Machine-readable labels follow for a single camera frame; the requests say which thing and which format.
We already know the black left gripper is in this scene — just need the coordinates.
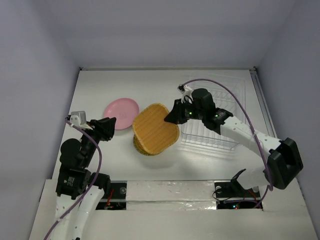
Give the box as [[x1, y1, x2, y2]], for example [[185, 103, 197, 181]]
[[81, 115, 116, 166]]

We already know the pink round plate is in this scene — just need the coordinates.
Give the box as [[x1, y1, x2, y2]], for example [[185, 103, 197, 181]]
[[103, 97, 140, 130]]

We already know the orange square woven tray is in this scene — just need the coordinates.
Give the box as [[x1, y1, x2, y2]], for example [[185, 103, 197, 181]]
[[132, 103, 180, 153]]

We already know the orange round woven plate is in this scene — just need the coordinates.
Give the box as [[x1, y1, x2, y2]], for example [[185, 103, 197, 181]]
[[133, 135, 160, 156]]

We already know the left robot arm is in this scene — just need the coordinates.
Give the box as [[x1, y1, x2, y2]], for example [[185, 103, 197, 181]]
[[44, 111, 116, 240]]

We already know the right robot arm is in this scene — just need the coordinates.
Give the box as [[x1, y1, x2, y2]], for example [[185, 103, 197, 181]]
[[164, 88, 303, 196]]

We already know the silver foil strip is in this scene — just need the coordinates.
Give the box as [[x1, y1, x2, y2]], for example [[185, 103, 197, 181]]
[[125, 180, 217, 211]]

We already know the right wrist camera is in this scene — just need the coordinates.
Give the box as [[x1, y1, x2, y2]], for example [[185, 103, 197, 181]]
[[177, 84, 194, 103]]

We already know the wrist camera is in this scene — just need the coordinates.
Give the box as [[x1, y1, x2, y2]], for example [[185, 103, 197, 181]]
[[65, 111, 91, 129], [177, 84, 194, 103]]

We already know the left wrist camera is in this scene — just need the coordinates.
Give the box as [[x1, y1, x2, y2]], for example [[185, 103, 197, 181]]
[[65, 111, 91, 129]]

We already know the white wire dish rack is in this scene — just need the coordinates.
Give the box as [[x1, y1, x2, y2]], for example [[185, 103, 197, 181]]
[[180, 75, 246, 150]]

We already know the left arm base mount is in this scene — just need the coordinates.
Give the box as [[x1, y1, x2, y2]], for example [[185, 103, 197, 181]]
[[96, 181, 127, 211]]

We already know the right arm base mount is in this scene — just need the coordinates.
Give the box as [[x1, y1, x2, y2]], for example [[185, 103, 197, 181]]
[[212, 169, 248, 201]]

